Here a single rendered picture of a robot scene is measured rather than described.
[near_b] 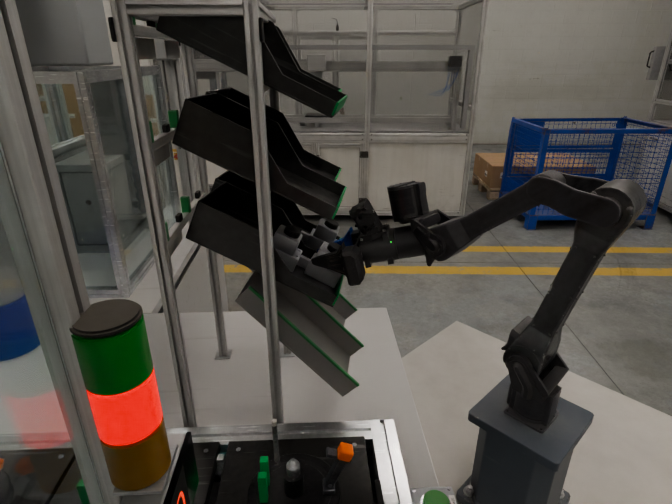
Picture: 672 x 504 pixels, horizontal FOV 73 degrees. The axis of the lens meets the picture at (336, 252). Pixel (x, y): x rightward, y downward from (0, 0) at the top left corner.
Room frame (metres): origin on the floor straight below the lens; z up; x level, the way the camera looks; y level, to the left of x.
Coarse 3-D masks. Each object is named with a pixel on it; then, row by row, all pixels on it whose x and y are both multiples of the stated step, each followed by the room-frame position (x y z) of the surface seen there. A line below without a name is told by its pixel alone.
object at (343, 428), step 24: (168, 432) 0.63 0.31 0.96; (192, 432) 0.63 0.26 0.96; (216, 432) 0.63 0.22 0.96; (240, 432) 0.63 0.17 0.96; (264, 432) 0.63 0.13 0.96; (288, 432) 0.63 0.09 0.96; (312, 432) 0.64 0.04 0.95; (336, 432) 0.63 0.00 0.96; (360, 432) 0.63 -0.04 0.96; (216, 480) 0.57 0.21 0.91
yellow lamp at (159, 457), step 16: (160, 432) 0.29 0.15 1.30; (112, 448) 0.27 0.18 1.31; (128, 448) 0.27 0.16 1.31; (144, 448) 0.27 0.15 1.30; (160, 448) 0.28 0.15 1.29; (112, 464) 0.27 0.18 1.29; (128, 464) 0.27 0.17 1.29; (144, 464) 0.27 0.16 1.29; (160, 464) 0.28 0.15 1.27; (112, 480) 0.27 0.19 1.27; (128, 480) 0.27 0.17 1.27; (144, 480) 0.27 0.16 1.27
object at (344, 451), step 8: (328, 448) 0.49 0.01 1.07; (344, 448) 0.49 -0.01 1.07; (352, 448) 0.49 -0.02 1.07; (328, 456) 0.48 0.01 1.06; (336, 456) 0.48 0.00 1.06; (344, 456) 0.48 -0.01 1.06; (352, 456) 0.48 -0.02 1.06; (336, 464) 0.48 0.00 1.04; (344, 464) 0.48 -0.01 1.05; (336, 472) 0.48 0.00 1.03; (328, 480) 0.48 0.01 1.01
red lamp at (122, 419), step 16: (144, 384) 0.28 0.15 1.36; (96, 400) 0.27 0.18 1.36; (112, 400) 0.27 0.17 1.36; (128, 400) 0.27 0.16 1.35; (144, 400) 0.28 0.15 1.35; (96, 416) 0.27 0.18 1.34; (112, 416) 0.27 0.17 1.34; (128, 416) 0.27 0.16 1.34; (144, 416) 0.28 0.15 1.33; (160, 416) 0.29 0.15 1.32; (112, 432) 0.27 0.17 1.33; (128, 432) 0.27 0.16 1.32; (144, 432) 0.28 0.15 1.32
